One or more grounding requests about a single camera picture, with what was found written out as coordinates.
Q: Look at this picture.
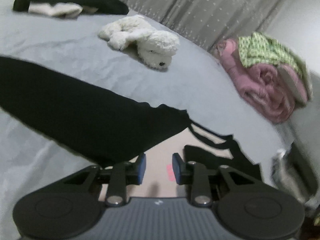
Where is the green patterned cloth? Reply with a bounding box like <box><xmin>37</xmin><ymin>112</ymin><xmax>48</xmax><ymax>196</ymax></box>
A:
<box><xmin>238</xmin><ymin>32</ymin><xmax>306</xmax><ymax>77</ymax></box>

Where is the grey blanket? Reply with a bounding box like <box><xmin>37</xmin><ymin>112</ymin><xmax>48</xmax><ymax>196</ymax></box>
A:
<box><xmin>276</xmin><ymin>72</ymin><xmax>319</xmax><ymax>173</ymax></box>

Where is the pink folded quilt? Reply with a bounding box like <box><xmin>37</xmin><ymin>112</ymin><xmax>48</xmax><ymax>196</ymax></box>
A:
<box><xmin>214</xmin><ymin>39</ymin><xmax>302</xmax><ymax>124</ymax></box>

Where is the white folded garment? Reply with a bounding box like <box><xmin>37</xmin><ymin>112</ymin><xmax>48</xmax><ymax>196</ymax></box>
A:
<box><xmin>271</xmin><ymin>148</ymin><xmax>319</xmax><ymax>208</ymax></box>

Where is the grey dotted curtain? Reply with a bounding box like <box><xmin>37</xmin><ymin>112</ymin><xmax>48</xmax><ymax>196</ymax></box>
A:
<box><xmin>121</xmin><ymin>0</ymin><xmax>291</xmax><ymax>51</ymax></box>

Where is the cream and black sweatshirt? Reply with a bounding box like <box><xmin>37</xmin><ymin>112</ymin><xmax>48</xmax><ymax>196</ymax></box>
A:
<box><xmin>1</xmin><ymin>57</ymin><xmax>261</xmax><ymax>197</ymax></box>

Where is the pink grey pillow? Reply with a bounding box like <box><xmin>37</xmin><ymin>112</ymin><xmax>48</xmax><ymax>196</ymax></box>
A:
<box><xmin>277</xmin><ymin>53</ymin><xmax>313</xmax><ymax>106</ymax></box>

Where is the black folded garment on stack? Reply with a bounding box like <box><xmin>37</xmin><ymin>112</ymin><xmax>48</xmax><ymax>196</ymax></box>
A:
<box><xmin>288</xmin><ymin>142</ymin><xmax>319</xmax><ymax>197</ymax></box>

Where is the white plush dog toy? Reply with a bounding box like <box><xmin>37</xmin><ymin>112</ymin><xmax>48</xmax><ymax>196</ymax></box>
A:
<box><xmin>98</xmin><ymin>15</ymin><xmax>180</xmax><ymax>70</ymax></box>

